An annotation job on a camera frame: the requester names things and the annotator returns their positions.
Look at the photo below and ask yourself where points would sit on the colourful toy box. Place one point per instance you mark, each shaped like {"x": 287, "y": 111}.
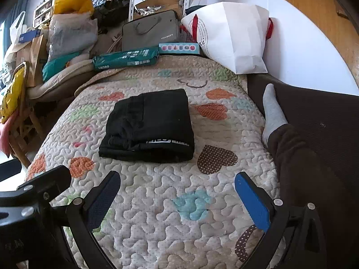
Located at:
{"x": 179, "y": 49}

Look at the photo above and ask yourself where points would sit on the pink seat cushion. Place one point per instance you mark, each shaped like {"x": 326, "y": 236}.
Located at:
{"x": 3, "y": 140}

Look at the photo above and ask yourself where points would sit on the brown paper bag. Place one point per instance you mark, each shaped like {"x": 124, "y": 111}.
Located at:
{"x": 30, "y": 61}

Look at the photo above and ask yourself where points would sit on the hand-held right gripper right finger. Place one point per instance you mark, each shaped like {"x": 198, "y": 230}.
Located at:
{"x": 252, "y": 204}

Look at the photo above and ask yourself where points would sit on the person's brown trouser leg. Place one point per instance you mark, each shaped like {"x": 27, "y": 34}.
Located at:
{"x": 303, "y": 179}

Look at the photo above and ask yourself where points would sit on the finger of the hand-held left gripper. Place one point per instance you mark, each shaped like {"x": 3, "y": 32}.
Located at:
{"x": 9, "y": 171}
{"x": 42, "y": 182}

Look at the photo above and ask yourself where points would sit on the green packet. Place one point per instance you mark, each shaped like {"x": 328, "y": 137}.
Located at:
{"x": 126, "y": 58}

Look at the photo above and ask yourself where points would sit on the wooden panel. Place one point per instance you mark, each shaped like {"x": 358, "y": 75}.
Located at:
{"x": 308, "y": 8}

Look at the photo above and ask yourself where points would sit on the wooden chair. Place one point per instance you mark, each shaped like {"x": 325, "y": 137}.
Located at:
{"x": 25, "y": 134}

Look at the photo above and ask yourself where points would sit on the beige padded lounge chair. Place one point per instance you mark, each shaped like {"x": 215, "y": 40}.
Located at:
{"x": 61, "y": 81}

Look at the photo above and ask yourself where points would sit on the yellow bag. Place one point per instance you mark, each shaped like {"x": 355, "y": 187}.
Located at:
{"x": 73, "y": 2}

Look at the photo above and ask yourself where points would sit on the black bag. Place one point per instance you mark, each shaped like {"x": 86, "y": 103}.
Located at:
{"x": 115, "y": 11}

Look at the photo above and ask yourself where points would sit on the clear bag of grey clothes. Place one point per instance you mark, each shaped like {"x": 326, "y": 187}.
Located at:
{"x": 73, "y": 36}

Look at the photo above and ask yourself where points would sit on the white wall shelf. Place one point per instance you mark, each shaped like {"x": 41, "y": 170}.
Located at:
{"x": 43, "y": 11}

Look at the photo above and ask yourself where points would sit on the black pants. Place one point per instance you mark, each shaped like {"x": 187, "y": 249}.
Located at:
{"x": 157, "y": 120}

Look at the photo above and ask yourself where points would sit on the dark brown mat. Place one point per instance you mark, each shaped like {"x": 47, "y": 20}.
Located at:
{"x": 322, "y": 109}

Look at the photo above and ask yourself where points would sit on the blue box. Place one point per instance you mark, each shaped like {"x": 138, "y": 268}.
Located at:
{"x": 29, "y": 37}

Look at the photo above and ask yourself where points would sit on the white plastic bag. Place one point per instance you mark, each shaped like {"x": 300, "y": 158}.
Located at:
{"x": 17, "y": 28}

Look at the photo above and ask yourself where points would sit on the teal towel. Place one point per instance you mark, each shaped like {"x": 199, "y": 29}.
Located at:
{"x": 59, "y": 64}

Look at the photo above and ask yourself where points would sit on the white paper bag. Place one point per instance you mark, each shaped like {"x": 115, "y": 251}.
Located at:
{"x": 232, "y": 36}

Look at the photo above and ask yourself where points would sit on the yellow printed cushion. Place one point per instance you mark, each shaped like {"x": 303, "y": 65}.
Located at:
{"x": 11, "y": 92}

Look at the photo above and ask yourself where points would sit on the grey sock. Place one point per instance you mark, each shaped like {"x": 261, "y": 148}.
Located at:
{"x": 273, "y": 109}

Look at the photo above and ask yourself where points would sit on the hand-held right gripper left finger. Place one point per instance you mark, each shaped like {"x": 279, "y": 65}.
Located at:
{"x": 102, "y": 199}

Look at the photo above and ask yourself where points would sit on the grey laptop bag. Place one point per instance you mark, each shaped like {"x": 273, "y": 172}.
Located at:
{"x": 148, "y": 30}

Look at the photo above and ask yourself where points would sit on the heart print quilted blanket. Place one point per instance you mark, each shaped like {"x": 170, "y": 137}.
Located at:
{"x": 157, "y": 196}

